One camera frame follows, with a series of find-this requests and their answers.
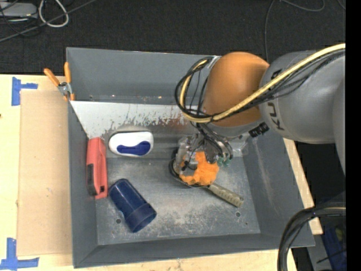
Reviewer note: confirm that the grey metal bin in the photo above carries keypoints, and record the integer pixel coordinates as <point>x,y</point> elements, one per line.
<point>180,216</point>

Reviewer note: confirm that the dark blue plastic cup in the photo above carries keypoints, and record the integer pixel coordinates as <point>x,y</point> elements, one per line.
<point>132,205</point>

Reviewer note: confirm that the brown cardboard board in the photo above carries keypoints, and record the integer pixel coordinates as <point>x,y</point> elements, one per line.
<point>42,179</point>

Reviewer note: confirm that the red and black flat box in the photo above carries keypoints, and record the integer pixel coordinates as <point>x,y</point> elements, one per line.
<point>96,165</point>

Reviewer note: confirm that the orange crumpled cloth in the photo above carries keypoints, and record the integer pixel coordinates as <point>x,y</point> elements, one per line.
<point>205,171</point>

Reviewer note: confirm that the black cylinder on white bracket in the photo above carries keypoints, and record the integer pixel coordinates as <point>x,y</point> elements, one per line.
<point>259,130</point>

